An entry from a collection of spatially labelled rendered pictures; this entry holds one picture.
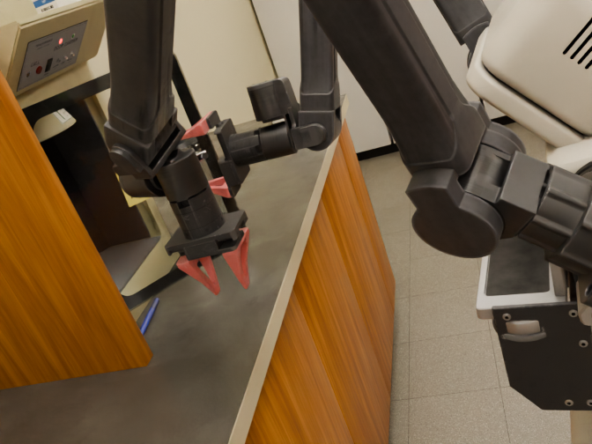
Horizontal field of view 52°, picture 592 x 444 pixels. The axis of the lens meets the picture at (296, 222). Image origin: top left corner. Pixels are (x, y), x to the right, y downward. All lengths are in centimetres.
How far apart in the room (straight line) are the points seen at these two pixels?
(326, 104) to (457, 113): 48
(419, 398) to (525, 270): 143
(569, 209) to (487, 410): 160
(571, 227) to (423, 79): 17
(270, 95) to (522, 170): 54
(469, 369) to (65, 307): 153
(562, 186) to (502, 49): 16
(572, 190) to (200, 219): 44
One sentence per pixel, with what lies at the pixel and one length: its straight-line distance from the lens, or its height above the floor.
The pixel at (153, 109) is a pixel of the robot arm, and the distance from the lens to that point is 66.
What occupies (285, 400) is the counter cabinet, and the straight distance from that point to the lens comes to 115.
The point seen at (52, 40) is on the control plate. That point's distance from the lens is 109.
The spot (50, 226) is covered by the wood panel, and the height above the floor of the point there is 123.
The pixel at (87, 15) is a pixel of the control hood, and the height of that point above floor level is 148.
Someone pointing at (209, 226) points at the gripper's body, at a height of 120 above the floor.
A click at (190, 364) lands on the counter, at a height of 94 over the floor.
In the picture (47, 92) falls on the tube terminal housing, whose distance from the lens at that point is 118.
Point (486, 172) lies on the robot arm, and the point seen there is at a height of 126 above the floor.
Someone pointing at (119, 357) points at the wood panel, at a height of 97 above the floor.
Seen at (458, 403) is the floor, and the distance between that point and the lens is 214.
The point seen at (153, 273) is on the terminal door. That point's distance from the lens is 116.
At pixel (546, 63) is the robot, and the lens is 63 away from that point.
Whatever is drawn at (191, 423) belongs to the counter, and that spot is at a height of 94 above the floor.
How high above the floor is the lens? 148
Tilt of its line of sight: 24 degrees down
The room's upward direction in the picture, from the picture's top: 20 degrees counter-clockwise
